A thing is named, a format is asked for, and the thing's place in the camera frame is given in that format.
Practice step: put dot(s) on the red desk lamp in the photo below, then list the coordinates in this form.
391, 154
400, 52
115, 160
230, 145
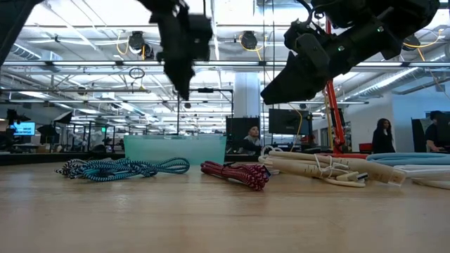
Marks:
337, 123

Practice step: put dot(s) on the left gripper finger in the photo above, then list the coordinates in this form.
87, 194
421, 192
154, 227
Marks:
183, 84

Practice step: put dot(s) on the teal plastic bin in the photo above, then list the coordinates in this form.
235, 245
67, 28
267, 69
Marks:
175, 149

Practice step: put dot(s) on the person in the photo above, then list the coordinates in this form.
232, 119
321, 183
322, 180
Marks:
251, 142
383, 138
436, 135

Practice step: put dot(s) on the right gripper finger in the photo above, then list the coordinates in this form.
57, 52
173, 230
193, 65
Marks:
295, 84

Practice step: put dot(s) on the blue lit office monitor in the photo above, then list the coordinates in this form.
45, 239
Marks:
24, 128

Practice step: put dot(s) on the white pillar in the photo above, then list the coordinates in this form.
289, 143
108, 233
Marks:
246, 95

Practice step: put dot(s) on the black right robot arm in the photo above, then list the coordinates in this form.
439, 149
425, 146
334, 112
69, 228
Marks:
386, 21

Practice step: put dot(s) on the red box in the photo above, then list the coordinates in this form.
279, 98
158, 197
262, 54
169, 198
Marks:
365, 147

